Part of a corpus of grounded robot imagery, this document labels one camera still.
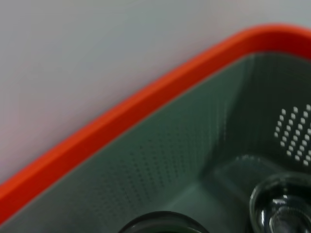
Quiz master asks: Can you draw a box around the glass teacup black base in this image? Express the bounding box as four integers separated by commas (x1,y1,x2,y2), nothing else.
119,211,207,233
249,173,311,233

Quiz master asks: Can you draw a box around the grey-green perforated storage bin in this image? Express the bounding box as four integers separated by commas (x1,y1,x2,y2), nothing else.
0,23,311,233

